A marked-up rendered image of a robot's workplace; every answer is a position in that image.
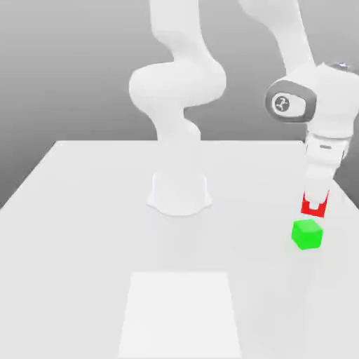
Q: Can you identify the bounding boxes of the small green cube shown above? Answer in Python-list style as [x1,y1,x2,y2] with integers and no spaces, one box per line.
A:
[290,219,324,251]

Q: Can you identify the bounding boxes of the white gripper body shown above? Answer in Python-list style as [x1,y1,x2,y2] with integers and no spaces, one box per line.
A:
[304,133,353,186]

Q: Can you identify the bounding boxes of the small red cube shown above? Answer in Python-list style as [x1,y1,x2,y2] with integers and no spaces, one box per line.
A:
[300,189,331,219]

